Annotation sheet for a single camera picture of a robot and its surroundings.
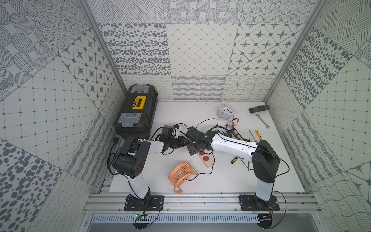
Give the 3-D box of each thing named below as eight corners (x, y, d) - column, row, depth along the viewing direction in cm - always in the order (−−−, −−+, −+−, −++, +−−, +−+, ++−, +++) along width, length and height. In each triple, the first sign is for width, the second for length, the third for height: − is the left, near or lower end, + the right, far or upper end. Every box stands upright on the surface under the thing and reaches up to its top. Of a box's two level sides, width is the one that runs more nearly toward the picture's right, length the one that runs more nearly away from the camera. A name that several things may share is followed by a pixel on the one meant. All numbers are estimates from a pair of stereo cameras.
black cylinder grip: (251, 114, 115) (252, 111, 112) (248, 111, 118) (250, 108, 114) (268, 110, 118) (270, 107, 115) (265, 107, 121) (267, 104, 117)
